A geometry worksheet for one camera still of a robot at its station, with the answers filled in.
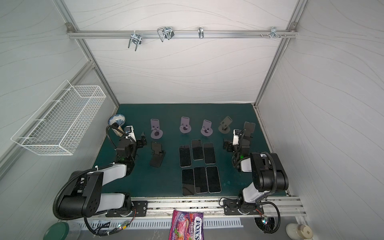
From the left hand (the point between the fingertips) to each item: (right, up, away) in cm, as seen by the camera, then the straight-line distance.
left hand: (138, 130), depth 89 cm
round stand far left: (+7, -3, +15) cm, 17 cm away
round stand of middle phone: (+28, +1, +12) cm, 30 cm away
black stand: (+69, 0, +5) cm, 70 cm away
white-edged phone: (+45, -27, -7) cm, 53 cm away
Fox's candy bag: (+31, -42, -22) cm, 56 cm away
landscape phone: (+36, -13, +7) cm, 39 cm away
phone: (+29, -17, +2) cm, 33 cm away
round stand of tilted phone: (+55, 0, +12) cm, 57 cm away
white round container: (+78, -41, -27) cm, 92 cm away
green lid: (-21, -38, -30) cm, 53 cm away
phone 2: (+44, -15, +4) cm, 46 cm away
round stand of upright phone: (+43, -1, +12) cm, 44 cm away
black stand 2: (+11, -17, +2) cm, 20 cm away
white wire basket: (-29, +3, -22) cm, 36 cm away
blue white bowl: (-22, +7, +18) cm, 30 cm away
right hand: (+60, -3, +6) cm, 61 cm away
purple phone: (+38, -27, -7) cm, 47 cm away
